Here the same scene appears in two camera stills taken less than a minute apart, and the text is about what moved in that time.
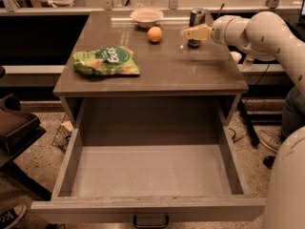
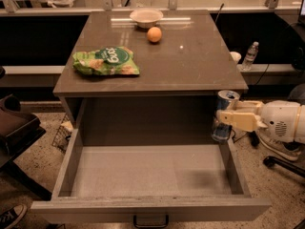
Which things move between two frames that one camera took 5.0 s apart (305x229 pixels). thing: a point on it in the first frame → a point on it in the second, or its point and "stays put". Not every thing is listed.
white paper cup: (236, 56) stays put
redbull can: (196, 18) → (227, 100)
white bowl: (146, 17) stays put
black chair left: (18, 131) stays put
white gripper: (221, 31) → (276, 119)
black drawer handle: (151, 226) stays put
